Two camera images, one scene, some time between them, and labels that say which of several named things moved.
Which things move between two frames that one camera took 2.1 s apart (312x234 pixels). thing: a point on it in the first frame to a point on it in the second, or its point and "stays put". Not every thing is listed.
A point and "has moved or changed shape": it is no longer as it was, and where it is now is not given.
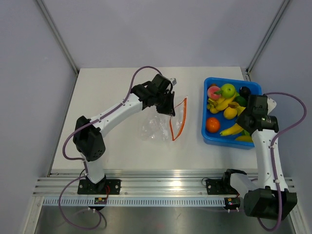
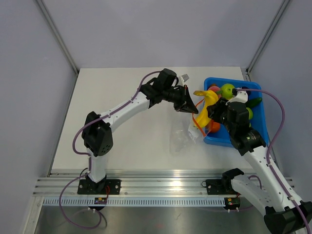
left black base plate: (86, 186) stays put
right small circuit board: (232, 203) stays put
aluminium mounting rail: (141, 185) stays put
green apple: (228, 90) stays put
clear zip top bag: (154, 126) to (184, 133)
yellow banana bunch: (237, 128) has moved or changed shape
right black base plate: (220, 186) stays put
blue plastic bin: (216, 138) stays put
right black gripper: (240, 121) to (214, 110)
